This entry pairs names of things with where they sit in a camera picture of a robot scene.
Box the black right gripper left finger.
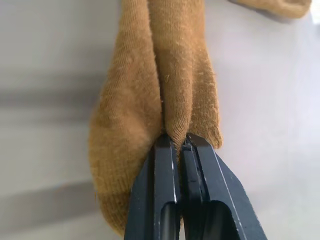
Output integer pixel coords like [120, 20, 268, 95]
[123, 134, 182, 240]

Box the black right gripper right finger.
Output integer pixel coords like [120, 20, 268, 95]
[180, 132, 266, 240]

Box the mustard brown sock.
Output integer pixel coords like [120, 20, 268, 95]
[234, 0, 313, 19]
[89, 0, 224, 237]

